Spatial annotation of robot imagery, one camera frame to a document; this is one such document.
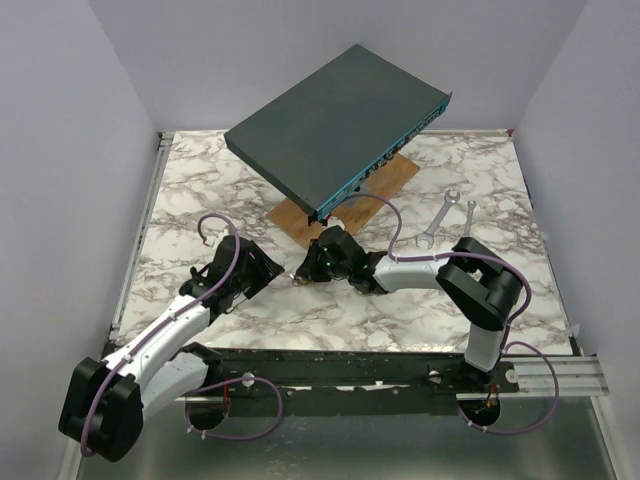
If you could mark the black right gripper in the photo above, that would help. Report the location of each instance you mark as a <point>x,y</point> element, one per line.
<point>309,267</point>

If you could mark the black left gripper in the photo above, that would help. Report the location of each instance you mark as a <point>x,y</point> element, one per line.
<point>266,271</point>

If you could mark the large brass padlock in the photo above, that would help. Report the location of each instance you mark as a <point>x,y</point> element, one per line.
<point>297,280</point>

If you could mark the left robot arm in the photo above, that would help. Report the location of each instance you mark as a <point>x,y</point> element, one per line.
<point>108,400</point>

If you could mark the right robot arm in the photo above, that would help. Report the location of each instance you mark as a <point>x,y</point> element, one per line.
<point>484,287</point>

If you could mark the wooden board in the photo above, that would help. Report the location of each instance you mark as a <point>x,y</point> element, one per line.
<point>353,213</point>

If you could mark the silver wrench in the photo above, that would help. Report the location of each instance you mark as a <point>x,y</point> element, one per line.
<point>471,206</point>
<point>427,237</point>

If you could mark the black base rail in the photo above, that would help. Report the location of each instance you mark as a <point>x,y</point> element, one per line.
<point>259,383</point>

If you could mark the dark network switch box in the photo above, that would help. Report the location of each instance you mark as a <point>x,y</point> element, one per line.
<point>321,139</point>

